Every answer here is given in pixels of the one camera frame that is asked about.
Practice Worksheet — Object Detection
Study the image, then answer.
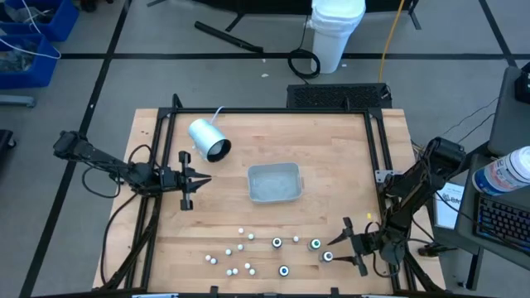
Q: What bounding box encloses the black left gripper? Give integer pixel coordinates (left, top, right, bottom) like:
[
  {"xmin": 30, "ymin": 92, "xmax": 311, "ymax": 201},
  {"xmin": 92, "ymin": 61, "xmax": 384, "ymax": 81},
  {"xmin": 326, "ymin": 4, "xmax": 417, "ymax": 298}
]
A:
[{"xmin": 159, "ymin": 151, "xmax": 212, "ymax": 211}]

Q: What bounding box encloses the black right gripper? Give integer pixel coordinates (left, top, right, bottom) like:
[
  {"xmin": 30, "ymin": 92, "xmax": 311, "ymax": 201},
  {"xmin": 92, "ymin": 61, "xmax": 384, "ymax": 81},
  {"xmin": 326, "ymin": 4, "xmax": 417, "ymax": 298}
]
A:
[{"xmin": 326, "ymin": 216, "xmax": 384, "ymax": 277}]

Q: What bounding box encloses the white cylindrical spot lamp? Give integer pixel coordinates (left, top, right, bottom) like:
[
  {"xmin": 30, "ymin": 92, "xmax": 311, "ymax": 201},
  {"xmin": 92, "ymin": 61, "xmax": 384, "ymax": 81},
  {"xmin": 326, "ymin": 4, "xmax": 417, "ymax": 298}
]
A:
[{"xmin": 187, "ymin": 118, "xmax": 233, "ymax": 164}]

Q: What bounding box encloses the light grey plastic bin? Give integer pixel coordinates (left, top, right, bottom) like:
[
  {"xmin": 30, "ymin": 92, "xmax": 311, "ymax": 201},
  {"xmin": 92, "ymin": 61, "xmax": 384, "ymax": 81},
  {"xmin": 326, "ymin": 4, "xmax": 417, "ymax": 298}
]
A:
[{"xmin": 247, "ymin": 161, "xmax": 305, "ymax": 204}]

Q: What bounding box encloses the black floor tool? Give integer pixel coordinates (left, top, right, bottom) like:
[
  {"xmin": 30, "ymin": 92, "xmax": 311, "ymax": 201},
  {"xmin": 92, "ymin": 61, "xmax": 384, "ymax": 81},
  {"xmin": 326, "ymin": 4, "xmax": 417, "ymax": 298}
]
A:
[{"xmin": 417, "ymin": 243, "xmax": 459, "ymax": 258}]

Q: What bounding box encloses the white printed paper sheet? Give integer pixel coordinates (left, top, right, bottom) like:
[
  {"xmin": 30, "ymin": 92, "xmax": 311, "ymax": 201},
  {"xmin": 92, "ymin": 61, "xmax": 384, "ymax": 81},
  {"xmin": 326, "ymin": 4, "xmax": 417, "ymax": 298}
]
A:
[{"xmin": 433, "ymin": 180, "xmax": 466, "ymax": 231}]

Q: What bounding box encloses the grey desk surface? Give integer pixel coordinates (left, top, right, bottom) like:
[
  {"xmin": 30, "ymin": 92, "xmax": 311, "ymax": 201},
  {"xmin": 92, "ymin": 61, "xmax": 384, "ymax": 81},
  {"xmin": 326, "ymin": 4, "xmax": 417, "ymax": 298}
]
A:
[
  {"xmin": 453, "ymin": 151, "xmax": 530, "ymax": 272},
  {"xmin": 487, "ymin": 65, "xmax": 530, "ymax": 157}
]

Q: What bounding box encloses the black rod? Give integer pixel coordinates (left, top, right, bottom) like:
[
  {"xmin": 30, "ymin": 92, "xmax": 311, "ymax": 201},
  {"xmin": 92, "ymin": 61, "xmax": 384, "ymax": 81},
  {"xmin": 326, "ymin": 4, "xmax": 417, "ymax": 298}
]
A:
[{"xmin": 194, "ymin": 20, "xmax": 265, "ymax": 54}]

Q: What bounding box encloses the black perforated computer case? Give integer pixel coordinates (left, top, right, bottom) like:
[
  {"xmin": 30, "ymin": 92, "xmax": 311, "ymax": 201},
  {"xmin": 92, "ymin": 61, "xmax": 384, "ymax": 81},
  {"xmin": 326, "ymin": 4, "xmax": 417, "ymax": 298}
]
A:
[{"xmin": 286, "ymin": 82, "xmax": 393, "ymax": 111}]

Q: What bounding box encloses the black computer keyboard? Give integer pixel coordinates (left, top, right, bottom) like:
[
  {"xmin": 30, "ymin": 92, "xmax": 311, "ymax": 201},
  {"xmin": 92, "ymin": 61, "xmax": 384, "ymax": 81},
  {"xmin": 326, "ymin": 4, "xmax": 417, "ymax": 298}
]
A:
[{"xmin": 473, "ymin": 193, "xmax": 530, "ymax": 254}]

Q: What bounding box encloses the white blue wipes canister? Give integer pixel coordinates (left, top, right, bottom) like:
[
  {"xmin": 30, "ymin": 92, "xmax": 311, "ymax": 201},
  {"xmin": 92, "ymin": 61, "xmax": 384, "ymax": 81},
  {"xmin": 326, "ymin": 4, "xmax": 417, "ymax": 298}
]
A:
[{"xmin": 470, "ymin": 145, "xmax": 530, "ymax": 197}]

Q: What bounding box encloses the white plastic bucket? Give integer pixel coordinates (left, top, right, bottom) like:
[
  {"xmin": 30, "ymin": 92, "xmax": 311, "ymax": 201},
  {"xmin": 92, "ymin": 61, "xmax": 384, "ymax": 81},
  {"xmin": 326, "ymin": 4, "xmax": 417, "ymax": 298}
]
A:
[{"xmin": 306, "ymin": 0, "xmax": 368, "ymax": 75}]

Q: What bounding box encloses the black caster base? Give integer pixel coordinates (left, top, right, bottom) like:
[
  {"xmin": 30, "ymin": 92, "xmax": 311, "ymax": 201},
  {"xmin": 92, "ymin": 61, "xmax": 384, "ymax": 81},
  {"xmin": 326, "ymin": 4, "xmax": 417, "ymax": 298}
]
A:
[{"xmin": 0, "ymin": 129, "xmax": 17, "ymax": 163}]

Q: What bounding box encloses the blue storage bin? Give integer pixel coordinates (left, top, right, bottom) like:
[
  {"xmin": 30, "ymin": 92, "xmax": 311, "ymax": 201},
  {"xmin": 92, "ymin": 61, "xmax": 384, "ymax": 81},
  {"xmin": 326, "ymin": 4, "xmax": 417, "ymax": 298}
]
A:
[
  {"xmin": 0, "ymin": 33, "xmax": 59, "ymax": 90},
  {"xmin": 0, "ymin": 0, "xmax": 80, "ymax": 42}
]

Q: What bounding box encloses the grey metal bar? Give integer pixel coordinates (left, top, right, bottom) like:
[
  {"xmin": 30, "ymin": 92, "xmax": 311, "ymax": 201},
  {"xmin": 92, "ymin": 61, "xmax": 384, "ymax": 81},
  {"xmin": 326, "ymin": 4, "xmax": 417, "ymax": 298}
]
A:
[{"xmin": 0, "ymin": 94, "xmax": 37, "ymax": 108}]

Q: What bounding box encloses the black desk device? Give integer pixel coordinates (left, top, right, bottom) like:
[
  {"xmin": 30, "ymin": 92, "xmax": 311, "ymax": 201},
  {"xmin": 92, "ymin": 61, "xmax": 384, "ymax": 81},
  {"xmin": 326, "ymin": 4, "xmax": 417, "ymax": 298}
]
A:
[{"xmin": 514, "ymin": 61, "xmax": 530, "ymax": 104}]

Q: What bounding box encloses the white lamp cable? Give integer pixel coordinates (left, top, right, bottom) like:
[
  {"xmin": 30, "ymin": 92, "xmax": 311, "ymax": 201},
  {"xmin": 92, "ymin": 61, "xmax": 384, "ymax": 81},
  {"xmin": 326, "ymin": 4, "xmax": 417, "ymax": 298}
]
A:
[{"xmin": 210, "ymin": 105, "xmax": 226, "ymax": 125}]

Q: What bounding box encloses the black left arm base cable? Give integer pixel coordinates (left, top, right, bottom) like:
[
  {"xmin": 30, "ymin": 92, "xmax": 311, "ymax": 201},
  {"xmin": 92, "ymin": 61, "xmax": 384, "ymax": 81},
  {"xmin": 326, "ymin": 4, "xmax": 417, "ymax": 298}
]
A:
[{"xmin": 100, "ymin": 192, "xmax": 141, "ymax": 287}]

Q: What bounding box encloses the black coiled cable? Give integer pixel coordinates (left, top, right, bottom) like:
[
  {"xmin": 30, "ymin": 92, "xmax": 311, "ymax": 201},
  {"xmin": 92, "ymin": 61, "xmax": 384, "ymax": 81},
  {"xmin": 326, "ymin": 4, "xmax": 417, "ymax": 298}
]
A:
[{"xmin": 287, "ymin": 14, "xmax": 322, "ymax": 86}]

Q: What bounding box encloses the yellow hanging cable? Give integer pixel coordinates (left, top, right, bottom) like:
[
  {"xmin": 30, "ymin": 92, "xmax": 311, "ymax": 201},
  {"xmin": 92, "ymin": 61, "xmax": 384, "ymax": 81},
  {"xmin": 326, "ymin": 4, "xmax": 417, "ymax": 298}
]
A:
[{"xmin": 377, "ymin": 0, "xmax": 407, "ymax": 83}]

